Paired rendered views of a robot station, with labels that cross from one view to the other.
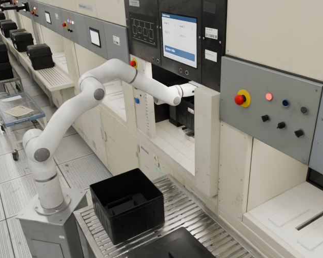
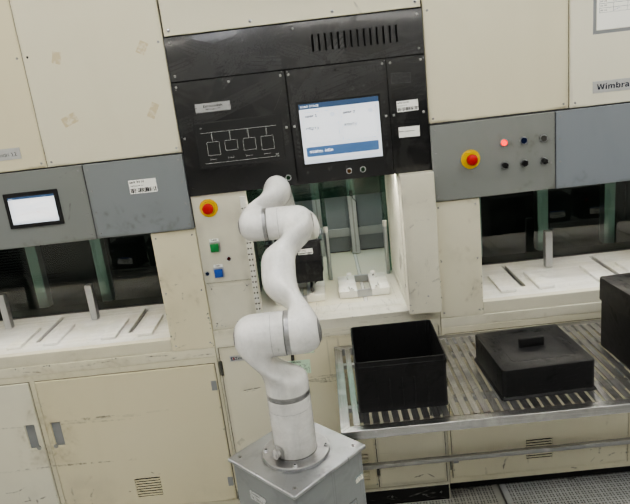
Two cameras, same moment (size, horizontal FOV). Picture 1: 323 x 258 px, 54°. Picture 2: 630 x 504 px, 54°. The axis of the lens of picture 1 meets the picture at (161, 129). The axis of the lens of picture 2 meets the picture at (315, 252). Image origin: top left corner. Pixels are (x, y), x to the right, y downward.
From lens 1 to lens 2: 1.94 m
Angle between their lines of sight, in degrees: 56
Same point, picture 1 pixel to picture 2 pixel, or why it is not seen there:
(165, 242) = (496, 346)
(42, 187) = (307, 407)
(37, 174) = (301, 383)
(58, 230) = (356, 466)
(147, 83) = not seen: hidden behind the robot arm
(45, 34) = not seen: outside the picture
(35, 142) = (305, 311)
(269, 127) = (508, 174)
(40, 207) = (299, 461)
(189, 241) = (504, 334)
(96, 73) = (268, 201)
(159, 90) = not seen: hidden behind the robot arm
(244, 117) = (473, 180)
